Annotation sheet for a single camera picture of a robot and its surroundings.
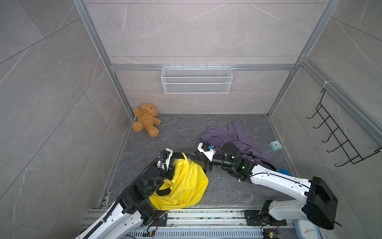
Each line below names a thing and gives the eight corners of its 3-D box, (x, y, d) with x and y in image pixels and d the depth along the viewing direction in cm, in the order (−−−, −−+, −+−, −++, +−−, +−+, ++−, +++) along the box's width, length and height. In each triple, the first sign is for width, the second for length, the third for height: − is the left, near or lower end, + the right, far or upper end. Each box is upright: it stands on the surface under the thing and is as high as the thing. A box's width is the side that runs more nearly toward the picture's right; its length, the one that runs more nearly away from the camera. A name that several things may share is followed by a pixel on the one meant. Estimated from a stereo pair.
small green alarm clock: (273, 150, 101) (275, 148, 99) (268, 143, 105) (270, 141, 103) (281, 148, 102) (283, 146, 100) (275, 141, 106) (277, 139, 104)
